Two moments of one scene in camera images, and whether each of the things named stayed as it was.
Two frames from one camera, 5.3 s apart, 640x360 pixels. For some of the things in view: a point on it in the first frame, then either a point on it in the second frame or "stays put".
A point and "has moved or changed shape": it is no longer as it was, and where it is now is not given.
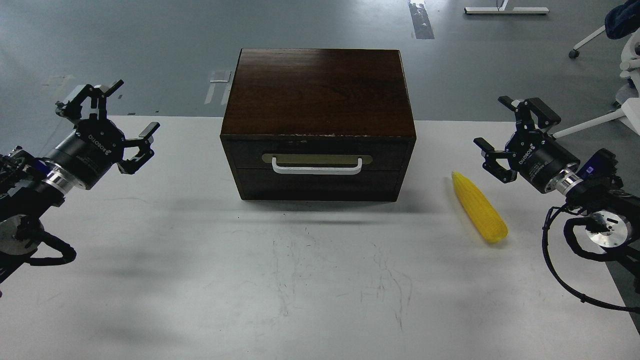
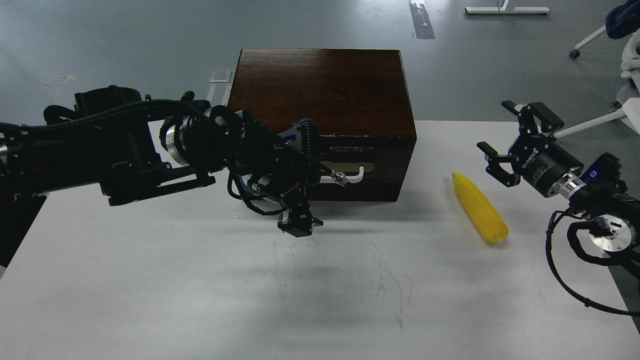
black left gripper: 97,144 -> 284,167
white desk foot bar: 504,10 stays put
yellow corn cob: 487,220 stays put
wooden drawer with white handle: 320,157 has moved or changed shape
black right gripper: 534,155 stays put
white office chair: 622,22 stays put
